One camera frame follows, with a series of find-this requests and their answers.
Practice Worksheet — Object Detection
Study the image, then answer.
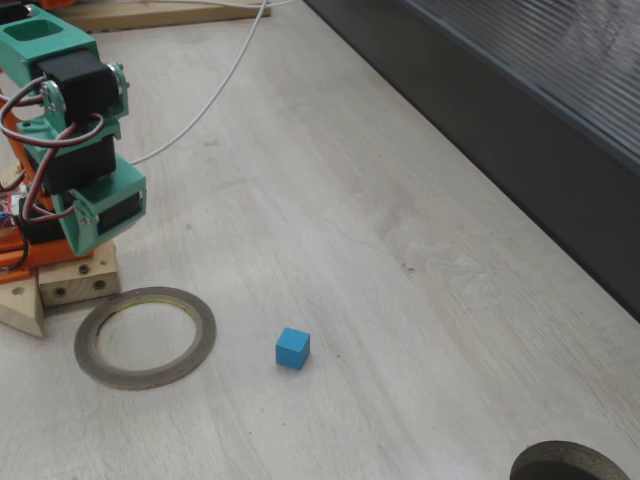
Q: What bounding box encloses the blue cube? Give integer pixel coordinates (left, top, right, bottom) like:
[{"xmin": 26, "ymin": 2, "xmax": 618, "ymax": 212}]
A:
[{"xmin": 275, "ymin": 327, "xmax": 311, "ymax": 371}]

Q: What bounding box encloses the wooden base block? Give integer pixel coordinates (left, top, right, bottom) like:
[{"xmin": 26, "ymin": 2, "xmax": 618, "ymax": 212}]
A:
[{"xmin": 37, "ymin": 241, "xmax": 122, "ymax": 307}]

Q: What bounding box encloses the red circuit board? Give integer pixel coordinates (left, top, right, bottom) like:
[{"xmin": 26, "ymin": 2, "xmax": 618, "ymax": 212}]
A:
[{"xmin": 0, "ymin": 187, "xmax": 26, "ymax": 236}]

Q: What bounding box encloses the brown flat wooden board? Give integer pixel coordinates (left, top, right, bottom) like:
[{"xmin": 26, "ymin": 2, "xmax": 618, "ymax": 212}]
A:
[{"xmin": 49, "ymin": 0, "xmax": 272, "ymax": 35}]

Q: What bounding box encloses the frosted grey desk partition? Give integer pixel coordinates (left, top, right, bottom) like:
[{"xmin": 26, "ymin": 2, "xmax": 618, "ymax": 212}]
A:
[{"xmin": 303, "ymin": 0, "xmax": 640, "ymax": 325}]

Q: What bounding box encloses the black power cable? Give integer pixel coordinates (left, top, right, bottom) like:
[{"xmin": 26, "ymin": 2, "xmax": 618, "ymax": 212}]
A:
[{"xmin": 0, "ymin": 219, "xmax": 30, "ymax": 274}]

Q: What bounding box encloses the red white black servo wire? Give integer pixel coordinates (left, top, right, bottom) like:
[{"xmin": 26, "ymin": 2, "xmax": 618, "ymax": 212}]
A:
[{"xmin": 0, "ymin": 74, "xmax": 106, "ymax": 224}]

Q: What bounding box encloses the white cable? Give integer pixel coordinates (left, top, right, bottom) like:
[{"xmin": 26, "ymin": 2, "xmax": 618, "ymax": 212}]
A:
[{"xmin": 129, "ymin": 0, "xmax": 296, "ymax": 166}]

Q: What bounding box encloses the grey tape ring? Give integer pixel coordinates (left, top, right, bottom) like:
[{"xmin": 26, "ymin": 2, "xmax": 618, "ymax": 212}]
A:
[{"xmin": 73, "ymin": 286, "xmax": 218, "ymax": 391}]

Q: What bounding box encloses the grey cable hole grommet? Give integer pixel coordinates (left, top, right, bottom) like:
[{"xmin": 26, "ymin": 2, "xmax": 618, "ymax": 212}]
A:
[{"xmin": 508, "ymin": 439, "xmax": 634, "ymax": 480}]

